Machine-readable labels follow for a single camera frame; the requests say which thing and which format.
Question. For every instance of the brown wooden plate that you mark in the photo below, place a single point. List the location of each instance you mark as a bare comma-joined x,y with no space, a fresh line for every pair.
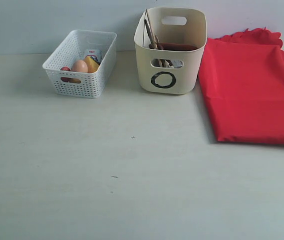
178,47

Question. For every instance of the beige egg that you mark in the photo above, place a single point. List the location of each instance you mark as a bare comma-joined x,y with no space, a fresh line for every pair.
79,66

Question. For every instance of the brown wooden spoon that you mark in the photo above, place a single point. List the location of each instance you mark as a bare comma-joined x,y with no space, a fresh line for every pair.
166,63

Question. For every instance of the blue white milk carton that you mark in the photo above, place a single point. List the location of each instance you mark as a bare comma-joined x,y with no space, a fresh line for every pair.
95,54

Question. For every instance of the red table cloth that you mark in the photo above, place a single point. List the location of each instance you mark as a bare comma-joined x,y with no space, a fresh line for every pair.
242,81

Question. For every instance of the cream plastic bin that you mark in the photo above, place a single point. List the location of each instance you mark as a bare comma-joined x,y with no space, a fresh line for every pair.
171,25

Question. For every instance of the white perforated plastic basket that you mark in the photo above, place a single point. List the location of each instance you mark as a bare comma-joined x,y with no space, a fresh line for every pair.
72,49

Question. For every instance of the yellow lemon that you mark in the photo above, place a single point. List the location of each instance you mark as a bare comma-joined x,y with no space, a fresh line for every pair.
75,80

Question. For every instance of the red sausage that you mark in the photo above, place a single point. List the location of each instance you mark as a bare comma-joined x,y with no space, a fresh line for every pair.
65,79

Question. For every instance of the wooden chopstick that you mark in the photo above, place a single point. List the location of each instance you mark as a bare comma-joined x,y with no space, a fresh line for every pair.
149,22
148,32

